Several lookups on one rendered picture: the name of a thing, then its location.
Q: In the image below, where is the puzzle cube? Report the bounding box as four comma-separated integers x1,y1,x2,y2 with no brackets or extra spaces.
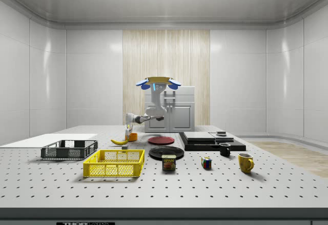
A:
200,156,213,170

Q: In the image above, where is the flat-sided can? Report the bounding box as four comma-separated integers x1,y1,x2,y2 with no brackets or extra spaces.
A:
161,154,177,171

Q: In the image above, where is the banana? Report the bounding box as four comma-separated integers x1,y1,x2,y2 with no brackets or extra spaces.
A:
110,138,130,146

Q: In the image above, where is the black mug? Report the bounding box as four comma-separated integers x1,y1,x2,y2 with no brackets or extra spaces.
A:
218,142,232,157

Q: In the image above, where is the black plate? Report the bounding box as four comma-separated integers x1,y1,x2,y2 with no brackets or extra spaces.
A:
148,146,185,160

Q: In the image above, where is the white board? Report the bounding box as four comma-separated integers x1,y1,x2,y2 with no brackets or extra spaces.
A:
0,133,99,148

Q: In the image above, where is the dark grey basket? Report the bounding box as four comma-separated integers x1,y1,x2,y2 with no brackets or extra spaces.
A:
40,139,99,161

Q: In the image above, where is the yellow basket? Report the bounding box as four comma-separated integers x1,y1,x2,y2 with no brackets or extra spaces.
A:
82,149,146,178

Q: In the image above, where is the yellow mug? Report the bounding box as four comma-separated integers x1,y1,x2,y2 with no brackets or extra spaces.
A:
237,152,255,174

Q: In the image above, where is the red plate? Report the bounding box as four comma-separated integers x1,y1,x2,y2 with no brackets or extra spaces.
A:
148,136,175,145

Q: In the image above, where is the white cabinet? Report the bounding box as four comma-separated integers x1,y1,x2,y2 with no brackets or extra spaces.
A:
143,86,196,133

